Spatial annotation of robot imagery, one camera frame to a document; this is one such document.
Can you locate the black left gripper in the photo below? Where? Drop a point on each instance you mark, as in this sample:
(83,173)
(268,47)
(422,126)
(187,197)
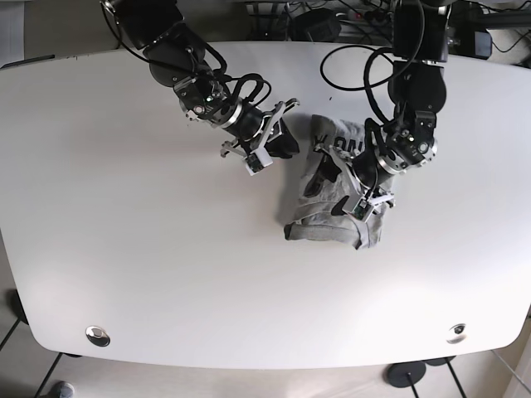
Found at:
(360,172)

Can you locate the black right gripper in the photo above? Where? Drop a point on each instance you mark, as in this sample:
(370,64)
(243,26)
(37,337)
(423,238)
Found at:
(253,128)

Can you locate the grey T-shirt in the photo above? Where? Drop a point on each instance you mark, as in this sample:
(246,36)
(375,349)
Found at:
(312,219)

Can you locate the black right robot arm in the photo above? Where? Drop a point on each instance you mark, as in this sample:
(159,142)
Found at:
(178,58)

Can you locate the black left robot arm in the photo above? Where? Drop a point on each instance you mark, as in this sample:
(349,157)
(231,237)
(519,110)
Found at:
(395,145)

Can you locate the right silver table grommet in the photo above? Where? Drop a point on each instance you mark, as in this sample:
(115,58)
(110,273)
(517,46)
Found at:
(456,334)

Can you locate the silver table grommet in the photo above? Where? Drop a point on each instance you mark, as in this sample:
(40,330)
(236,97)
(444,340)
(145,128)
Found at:
(97,336)
(456,334)

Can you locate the black round stand base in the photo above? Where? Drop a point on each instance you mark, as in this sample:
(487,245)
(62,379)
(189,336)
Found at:
(404,374)

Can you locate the left silver table grommet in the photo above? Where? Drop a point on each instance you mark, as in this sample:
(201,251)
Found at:
(97,336)

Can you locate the black left table leg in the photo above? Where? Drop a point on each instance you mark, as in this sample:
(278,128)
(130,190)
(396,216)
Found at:
(14,304)

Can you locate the grey shoe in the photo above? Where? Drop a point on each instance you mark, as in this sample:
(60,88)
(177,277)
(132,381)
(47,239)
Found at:
(61,389)

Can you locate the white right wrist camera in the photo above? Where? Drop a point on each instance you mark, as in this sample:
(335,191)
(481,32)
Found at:
(257,160)

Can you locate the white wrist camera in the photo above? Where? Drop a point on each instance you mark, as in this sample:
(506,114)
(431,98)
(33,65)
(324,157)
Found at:
(359,208)
(257,160)

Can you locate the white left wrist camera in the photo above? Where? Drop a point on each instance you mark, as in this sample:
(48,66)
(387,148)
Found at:
(359,208)

